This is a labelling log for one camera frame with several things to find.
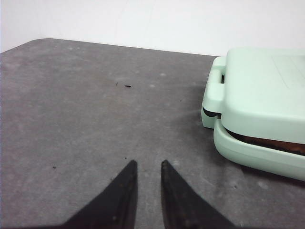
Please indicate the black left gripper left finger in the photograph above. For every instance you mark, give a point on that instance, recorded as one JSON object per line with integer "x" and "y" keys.
{"x": 114, "y": 208}

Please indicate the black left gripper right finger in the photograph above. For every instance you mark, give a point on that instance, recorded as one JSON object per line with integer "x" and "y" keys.
{"x": 183, "y": 208}

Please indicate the white bread slice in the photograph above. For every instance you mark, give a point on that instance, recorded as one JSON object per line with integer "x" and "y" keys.
{"x": 295, "y": 148}

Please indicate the breakfast maker lid with handle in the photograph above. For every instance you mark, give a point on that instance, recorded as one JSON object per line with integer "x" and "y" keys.
{"x": 258, "y": 92}

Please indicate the mint green breakfast maker base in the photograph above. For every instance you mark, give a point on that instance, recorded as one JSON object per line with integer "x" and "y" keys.
{"x": 259, "y": 157}

